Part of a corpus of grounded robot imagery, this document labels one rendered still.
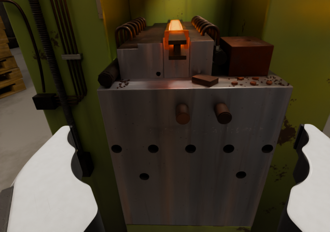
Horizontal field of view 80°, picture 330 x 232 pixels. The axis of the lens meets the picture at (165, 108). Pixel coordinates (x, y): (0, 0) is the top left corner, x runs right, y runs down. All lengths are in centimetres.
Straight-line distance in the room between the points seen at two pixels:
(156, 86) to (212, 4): 57
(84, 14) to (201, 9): 48
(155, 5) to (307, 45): 56
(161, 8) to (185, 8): 10
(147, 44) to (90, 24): 22
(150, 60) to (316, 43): 45
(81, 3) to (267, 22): 47
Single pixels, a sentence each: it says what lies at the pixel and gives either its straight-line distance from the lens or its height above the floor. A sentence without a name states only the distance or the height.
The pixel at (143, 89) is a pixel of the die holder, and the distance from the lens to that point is 39.
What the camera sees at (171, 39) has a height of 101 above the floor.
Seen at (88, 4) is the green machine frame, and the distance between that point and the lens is 60.
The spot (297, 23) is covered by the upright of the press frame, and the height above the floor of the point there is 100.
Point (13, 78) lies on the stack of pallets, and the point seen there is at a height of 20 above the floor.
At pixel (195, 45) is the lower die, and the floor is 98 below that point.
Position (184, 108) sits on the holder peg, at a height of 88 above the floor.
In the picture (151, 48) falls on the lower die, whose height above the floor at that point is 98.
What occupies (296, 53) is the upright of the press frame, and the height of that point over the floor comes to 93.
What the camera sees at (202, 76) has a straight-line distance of 42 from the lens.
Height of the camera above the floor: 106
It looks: 28 degrees down
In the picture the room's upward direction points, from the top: 2 degrees counter-clockwise
